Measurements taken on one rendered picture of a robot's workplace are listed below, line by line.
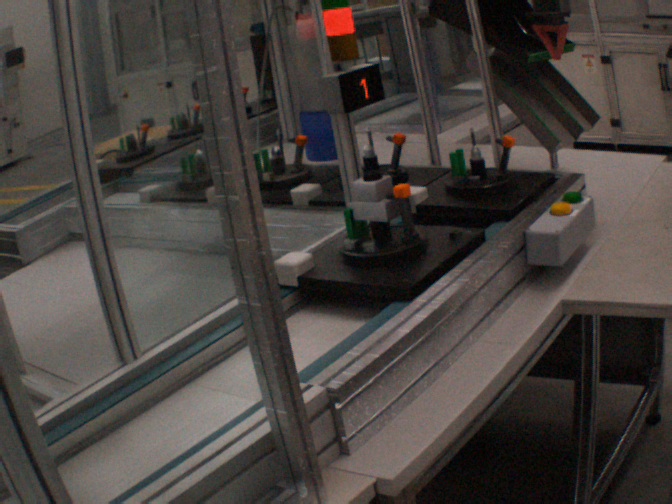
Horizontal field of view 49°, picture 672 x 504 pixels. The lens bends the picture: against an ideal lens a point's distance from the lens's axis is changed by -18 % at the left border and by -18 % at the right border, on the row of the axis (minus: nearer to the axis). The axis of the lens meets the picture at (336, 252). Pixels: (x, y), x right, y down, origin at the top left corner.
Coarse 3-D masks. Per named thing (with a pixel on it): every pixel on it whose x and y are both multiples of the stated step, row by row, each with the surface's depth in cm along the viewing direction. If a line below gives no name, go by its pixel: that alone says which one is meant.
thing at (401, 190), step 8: (400, 184) 130; (408, 184) 129; (400, 192) 128; (408, 192) 129; (400, 200) 129; (408, 200) 130; (400, 208) 130; (408, 208) 130; (408, 216) 130; (408, 224) 130; (408, 232) 131
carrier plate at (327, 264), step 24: (336, 240) 144; (432, 240) 136; (456, 240) 134; (480, 240) 136; (336, 264) 133; (408, 264) 128; (432, 264) 126; (456, 264) 130; (312, 288) 130; (336, 288) 127; (360, 288) 125; (384, 288) 122; (408, 288) 120
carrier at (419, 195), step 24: (456, 168) 160; (480, 168) 158; (432, 192) 162; (456, 192) 156; (480, 192) 153; (504, 192) 154; (528, 192) 152; (456, 216) 152; (480, 216) 149; (504, 216) 145
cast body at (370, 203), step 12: (360, 180) 132; (372, 180) 130; (384, 180) 131; (360, 192) 131; (372, 192) 130; (384, 192) 131; (360, 204) 132; (372, 204) 131; (384, 204) 129; (396, 204) 131; (360, 216) 133; (372, 216) 131; (384, 216) 130; (396, 216) 132
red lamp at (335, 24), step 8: (344, 8) 140; (328, 16) 140; (336, 16) 139; (344, 16) 139; (328, 24) 140; (336, 24) 140; (344, 24) 140; (352, 24) 141; (328, 32) 141; (336, 32) 140; (344, 32) 140; (352, 32) 141
